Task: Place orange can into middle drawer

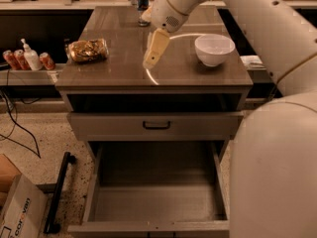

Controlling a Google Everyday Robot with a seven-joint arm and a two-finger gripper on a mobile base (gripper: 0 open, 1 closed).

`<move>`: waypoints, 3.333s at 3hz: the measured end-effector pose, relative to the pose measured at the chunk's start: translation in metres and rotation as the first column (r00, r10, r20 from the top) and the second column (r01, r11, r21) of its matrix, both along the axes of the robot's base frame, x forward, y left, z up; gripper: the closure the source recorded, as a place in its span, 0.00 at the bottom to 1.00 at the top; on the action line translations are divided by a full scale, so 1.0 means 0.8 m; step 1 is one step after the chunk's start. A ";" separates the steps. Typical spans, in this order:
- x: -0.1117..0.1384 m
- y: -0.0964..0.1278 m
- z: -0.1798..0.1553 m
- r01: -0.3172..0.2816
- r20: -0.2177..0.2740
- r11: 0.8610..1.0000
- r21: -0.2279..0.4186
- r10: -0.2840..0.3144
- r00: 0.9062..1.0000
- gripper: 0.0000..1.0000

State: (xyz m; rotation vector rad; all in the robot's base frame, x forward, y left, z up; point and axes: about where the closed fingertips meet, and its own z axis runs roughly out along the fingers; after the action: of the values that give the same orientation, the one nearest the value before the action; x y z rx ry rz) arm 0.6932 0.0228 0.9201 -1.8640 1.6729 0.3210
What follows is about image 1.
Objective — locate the closed grey drawer with handle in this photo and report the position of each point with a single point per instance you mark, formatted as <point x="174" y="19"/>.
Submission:
<point x="93" y="127"/>

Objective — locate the open lower grey drawer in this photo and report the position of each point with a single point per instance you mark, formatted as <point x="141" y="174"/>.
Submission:
<point x="155" y="190"/>

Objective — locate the small dark bottle behind cabinet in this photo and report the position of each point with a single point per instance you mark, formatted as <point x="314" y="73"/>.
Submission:
<point x="66" y="48"/>

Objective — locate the cardboard box with print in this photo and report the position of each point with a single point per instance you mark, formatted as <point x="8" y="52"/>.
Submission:
<point x="23" y="204"/>

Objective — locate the blue silver energy drink can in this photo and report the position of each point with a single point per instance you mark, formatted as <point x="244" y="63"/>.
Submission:
<point x="142" y="6"/>

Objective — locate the white folded cloth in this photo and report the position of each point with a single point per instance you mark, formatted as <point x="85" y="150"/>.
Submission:
<point x="252" y="62"/>

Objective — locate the white bowl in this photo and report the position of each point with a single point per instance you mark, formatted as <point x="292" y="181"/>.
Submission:
<point x="213" y="49"/>

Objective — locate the red soda can right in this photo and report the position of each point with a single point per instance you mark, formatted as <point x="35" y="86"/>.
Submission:
<point x="47" y="61"/>

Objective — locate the red soda can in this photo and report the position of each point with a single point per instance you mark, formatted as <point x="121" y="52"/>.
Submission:
<point x="47" y="61"/>
<point x="11" y="60"/>
<point x="19" y="56"/>

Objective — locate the black metal bar stand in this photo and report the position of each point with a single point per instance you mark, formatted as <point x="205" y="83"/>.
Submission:
<point x="51" y="227"/>

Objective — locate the orange gold can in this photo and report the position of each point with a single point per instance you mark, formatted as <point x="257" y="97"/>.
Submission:
<point x="88" y="50"/>

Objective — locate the red soda can far left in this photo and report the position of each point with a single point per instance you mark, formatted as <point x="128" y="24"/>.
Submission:
<point x="11" y="60"/>

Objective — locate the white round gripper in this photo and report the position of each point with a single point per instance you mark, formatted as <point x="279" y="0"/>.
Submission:
<point x="163" y="13"/>

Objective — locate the white pump bottle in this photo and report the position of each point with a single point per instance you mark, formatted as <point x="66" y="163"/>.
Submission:
<point x="31" y="57"/>

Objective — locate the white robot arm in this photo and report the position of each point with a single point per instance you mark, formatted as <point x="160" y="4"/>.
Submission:
<point x="273" y="176"/>

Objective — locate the grey drawer cabinet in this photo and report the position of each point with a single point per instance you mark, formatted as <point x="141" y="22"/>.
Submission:
<point x="180" y="82"/>

